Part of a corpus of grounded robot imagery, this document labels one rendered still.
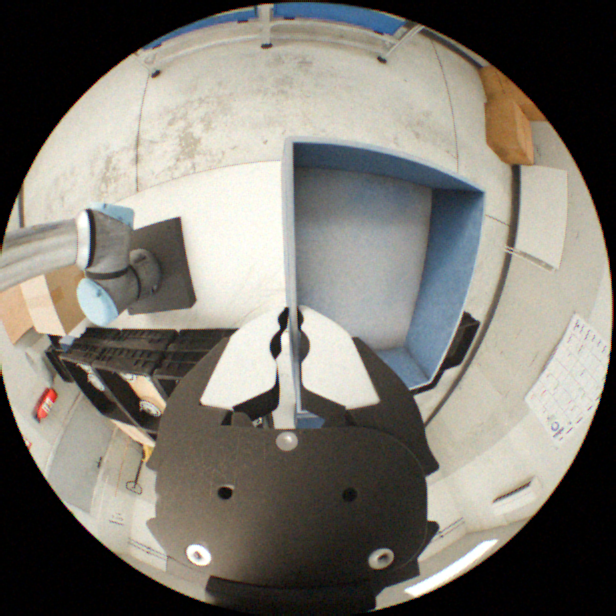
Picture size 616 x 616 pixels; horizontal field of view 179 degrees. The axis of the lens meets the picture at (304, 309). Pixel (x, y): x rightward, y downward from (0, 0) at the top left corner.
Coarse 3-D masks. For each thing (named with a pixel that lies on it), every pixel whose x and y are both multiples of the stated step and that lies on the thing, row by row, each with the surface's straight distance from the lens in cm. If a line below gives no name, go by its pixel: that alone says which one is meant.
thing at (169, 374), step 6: (156, 372) 58; (162, 372) 57; (168, 372) 56; (174, 372) 55; (180, 372) 54; (186, 372) 54; (156, 378) 59; (162, 378) 57; (168, 378) 56; (174, 378) 55; (180, 378) 54; (162, 390) 63; (168, 396) 64; (264, 420) 63; (264, 426) 66
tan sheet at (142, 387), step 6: (138, 378) 85; (132, 384) 92; (138, 384) 89; (144, 384) 86; (150, 384) 83; (138, 390) 93; (144, 390) 90; (150, 390) 87; (156, 390) 85; (150, 396) 92; (156, 396) 89; (162, 402) 91
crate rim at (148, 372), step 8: (96, 360) 79; (104, 368) 75; (112, 368) 70; (120, 368) 67; (128, 368) 65; (136, 368) 63; (144, 368) 61; (144, 376) 61; (152, 376) 60; (104, 384) 85; (112, 392) 87; (160, 392) 64
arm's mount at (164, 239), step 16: (160, 224) 59; (176, 224) 57; (144, 240) 63; (160, 240) 60; (176, 240) 57; (160, 256) 60; (176, 256) 58; (176, 272) 59; (160, 288) 63; (176, 288) 60; (192, 288) 62; (144, 304) 69; (160, 304) 65; (176, 304) 62; (192, 304) 61
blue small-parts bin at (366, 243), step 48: (288, 144) 10; (336, 144) 11; (288, 192) 10; (336, 192) 17; (384, 192) 19; (432, 192) 22; (480, 192) 18; (288, 240) 10; (336, 240) 17; (384, 240) 19; (432, 240) 22; (480, 240) 18; (288, 288) 11; (336, 288) 19; (384, 288) 21; (432, 288) 22; (288, 336) 20; (384, 336) 24; (432, 336) 22
